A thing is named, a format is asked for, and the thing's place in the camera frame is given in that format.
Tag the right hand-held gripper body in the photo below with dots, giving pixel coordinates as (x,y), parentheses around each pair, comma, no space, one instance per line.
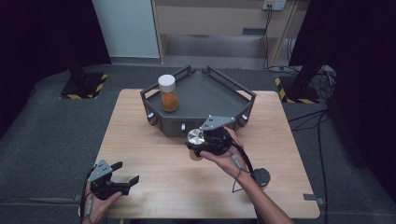
(218,140)

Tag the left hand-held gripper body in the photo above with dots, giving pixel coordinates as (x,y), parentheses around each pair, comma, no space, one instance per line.
(101,174)

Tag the silver lid spice jar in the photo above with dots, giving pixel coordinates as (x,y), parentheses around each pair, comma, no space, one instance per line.
(196,137)

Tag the black spice rack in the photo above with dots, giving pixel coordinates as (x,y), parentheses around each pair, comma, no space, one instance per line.
(205,93)

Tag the black round puck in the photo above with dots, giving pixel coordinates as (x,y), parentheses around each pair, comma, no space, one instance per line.
(262,176)

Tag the white lid spice jar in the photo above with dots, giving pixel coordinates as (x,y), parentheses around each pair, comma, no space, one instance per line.
(168,93)

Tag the person's right hand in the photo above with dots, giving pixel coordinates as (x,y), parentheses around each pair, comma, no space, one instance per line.
(229,163)

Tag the person's left hand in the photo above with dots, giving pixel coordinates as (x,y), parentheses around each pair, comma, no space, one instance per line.
(96,208)

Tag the black stand with striped base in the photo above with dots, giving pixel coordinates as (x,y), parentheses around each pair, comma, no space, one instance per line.
(303,90)
(82,85)

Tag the grey-blue bar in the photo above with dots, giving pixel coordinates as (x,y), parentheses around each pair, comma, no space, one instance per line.
(253,31)

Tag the black curtain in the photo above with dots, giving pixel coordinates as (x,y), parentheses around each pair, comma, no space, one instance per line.
(358,77)
(40,46)

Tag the grey table bracket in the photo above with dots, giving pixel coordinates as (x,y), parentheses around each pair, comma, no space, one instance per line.
(313,197)

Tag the white wall panel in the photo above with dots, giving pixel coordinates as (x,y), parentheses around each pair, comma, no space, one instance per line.
(127,28)

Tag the white wall socket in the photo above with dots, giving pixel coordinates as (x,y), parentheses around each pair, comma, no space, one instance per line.
(274,4)

